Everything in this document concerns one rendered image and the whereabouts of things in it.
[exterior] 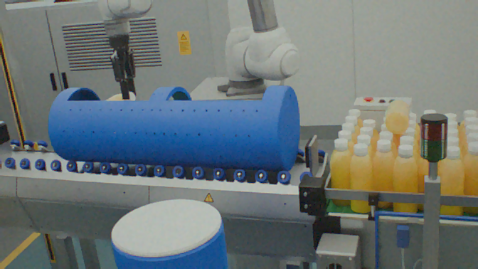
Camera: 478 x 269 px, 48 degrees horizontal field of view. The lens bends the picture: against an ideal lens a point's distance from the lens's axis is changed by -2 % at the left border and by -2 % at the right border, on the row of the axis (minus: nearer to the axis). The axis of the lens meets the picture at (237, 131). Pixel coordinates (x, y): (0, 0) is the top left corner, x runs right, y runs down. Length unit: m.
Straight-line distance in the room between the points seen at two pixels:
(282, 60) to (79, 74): 1.91
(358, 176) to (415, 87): 3.03
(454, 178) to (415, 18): 2.99
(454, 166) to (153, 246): 0.83
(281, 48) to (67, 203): 1.01
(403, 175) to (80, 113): 1.12
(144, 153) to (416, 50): 3.04
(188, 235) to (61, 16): 2.54
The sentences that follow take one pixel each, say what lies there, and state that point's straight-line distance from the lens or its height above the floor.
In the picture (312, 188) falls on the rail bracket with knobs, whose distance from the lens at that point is 1.58.
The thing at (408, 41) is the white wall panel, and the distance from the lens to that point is 4.49.
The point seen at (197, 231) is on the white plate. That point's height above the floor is 1.04.
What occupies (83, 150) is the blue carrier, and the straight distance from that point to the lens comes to 2.01.
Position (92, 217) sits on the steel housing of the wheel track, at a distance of 2.16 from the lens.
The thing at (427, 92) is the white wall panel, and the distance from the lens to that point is 4.60.
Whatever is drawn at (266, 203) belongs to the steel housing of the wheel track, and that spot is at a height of 0.87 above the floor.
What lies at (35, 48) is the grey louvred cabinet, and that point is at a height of 1.18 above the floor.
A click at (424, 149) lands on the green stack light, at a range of 1.34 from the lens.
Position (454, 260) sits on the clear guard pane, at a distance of 1.61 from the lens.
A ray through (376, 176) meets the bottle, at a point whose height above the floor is 1.00.
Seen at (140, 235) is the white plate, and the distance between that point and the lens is 1.36.
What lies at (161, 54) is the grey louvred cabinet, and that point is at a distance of 3.41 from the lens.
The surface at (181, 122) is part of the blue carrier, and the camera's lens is 1.77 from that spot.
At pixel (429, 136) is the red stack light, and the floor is 1.22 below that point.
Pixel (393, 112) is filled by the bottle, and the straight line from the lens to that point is 1.66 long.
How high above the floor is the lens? 1.68
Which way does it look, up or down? 19 degrees down
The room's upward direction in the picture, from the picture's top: 6 degrees counter-clockwise
